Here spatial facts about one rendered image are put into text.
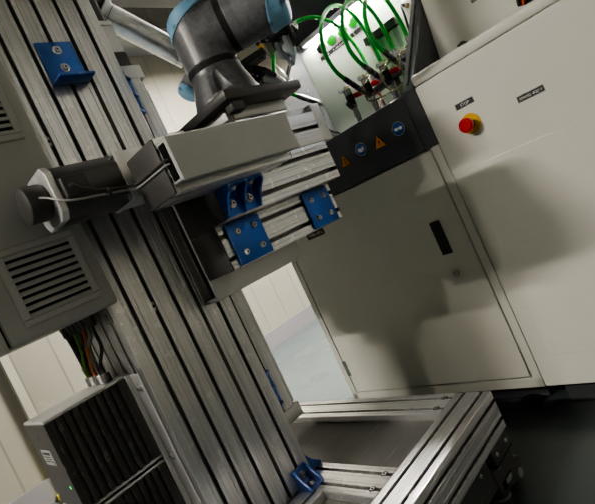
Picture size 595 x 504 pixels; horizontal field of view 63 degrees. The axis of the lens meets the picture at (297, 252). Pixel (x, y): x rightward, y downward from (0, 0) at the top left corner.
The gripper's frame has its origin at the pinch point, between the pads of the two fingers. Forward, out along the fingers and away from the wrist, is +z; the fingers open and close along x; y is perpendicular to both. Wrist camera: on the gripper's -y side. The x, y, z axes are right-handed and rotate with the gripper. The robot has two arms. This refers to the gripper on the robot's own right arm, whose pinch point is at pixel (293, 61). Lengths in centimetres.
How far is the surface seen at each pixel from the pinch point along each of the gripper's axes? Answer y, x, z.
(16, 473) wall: 82, -195, 101
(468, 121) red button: 11, 48, 43
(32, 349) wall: 52, -194, 49
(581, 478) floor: 34, 49, 123
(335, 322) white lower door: 7, -26, 86
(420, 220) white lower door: 7, 22, 62
